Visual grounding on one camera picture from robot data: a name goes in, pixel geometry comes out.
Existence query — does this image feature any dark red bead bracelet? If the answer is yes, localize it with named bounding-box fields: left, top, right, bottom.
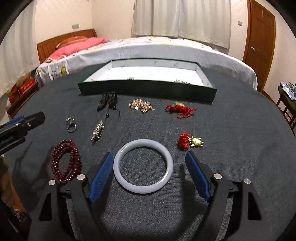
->
left=51, top=139, right=82, bottom=183

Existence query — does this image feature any gold turtle red tassel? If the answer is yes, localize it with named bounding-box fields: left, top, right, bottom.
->
left=177, top=133, right=204, bottom=151

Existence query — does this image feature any white jade bangle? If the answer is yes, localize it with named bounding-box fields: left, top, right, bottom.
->
left=113, top=138, right=174, bottom=194

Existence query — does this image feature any silver ring with stone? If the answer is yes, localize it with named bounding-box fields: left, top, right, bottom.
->
left=65, top=117, right=77, bottom=133

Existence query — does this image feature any red cord gold pendant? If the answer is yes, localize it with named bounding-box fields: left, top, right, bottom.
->
left=165, top=102, right=197, bottom=119

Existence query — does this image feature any gold chain pile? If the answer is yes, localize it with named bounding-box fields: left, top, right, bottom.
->
left=128, top=98, right=155, bottom=114

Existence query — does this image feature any wooden nightstand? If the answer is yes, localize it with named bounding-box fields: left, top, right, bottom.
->
left=7, top=83, right=39, bottom=119

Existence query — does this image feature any red box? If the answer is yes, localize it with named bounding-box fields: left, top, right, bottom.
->
left=18, top=78, right=36, bottom=95

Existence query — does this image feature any dark grey table cloth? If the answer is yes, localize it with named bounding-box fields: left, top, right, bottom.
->
left=5, top=66, right=295, bottom=240

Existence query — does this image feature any wooden headboard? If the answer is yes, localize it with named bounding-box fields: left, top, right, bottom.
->
left=37, top=29, right=97, bottom=64

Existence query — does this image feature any pink pillow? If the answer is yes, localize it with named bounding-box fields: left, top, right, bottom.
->
left=45, top=37, right=108, bottom=62

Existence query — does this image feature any dark green tray box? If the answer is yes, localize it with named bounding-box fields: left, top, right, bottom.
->
left=78, top=58, right=217, bottom=104

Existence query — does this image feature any orange brown cushion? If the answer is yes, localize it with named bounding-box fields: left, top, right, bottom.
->
left=56, top=36, right=88, bottom=49

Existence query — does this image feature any wooden chair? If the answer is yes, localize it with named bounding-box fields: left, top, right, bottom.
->
left=276, top=91, right=295, bottom=136

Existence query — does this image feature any clothes pile on chair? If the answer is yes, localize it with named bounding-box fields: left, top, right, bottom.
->
left=278, top=82, right=295, bottom=102

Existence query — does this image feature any bed with patterned sheet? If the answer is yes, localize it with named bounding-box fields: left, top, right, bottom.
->
left=35, top=36, right=258, bottom=90

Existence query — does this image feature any brown wooden door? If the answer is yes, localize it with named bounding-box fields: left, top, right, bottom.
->
left=243, top=1, right=276, bottom=92

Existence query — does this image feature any white curtain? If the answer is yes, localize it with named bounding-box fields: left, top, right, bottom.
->
left=131, top=0, right=231, bottom=49

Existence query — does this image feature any wall socket plate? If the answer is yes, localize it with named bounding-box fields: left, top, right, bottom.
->
left=72, top=24, right=79, bottom=30

